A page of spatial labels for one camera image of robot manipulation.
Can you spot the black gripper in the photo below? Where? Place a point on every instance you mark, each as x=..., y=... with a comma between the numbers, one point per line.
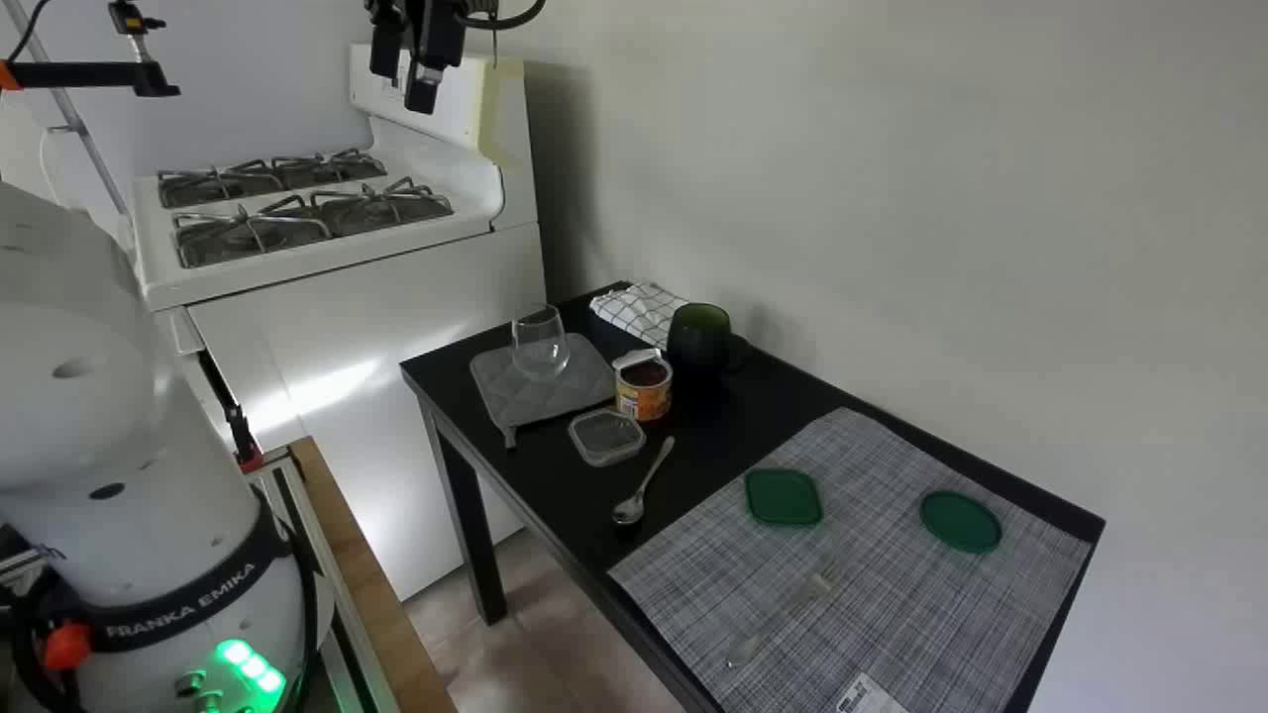
x=443, y=30

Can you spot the clear plastic container bowl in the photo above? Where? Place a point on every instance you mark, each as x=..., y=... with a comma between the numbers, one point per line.
x=607, y=442

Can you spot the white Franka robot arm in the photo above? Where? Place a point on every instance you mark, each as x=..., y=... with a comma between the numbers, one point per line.
x=121, y=529

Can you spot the open can orange label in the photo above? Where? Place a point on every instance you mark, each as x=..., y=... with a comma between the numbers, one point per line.
x=647, y=398

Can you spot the white gas stove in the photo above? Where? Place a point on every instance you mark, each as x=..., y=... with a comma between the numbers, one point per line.
x=359, y=329

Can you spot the white checkered dish cloth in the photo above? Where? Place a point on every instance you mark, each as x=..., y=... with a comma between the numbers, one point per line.
x=641, y=312

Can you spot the grey quilted pot holder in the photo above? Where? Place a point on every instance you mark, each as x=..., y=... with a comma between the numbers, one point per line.
x=521, y=398

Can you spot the dark green cup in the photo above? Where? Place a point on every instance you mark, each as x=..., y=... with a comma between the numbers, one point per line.
x=701, y=341

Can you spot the black clamp red tip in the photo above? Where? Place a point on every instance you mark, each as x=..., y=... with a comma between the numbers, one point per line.
x=238, y=431

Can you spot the black rectangular table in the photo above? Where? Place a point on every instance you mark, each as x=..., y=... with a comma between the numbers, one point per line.
x=558, y=463

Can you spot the silver metal spoon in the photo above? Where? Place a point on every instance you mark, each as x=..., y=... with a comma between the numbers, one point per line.
x=633, y=504

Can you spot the wooden board edge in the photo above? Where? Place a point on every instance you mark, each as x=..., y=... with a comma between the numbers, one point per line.
x=378, y=595

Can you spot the green rectangular lid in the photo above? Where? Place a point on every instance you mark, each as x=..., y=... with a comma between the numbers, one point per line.
x=783, y=498

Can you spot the clear plastic fork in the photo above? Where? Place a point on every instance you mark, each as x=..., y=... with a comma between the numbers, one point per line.
x=820, y=579

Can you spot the grey woven placemat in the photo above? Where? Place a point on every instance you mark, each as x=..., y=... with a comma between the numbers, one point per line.
x=875, y=595

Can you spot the green round lid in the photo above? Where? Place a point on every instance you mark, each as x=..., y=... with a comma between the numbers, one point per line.
x=962, y=521

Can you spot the white placemat label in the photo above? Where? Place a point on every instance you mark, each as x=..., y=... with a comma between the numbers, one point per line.
x=875, y=694

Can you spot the black camera on stand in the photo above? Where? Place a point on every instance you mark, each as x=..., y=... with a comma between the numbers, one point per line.
x=92, y=78

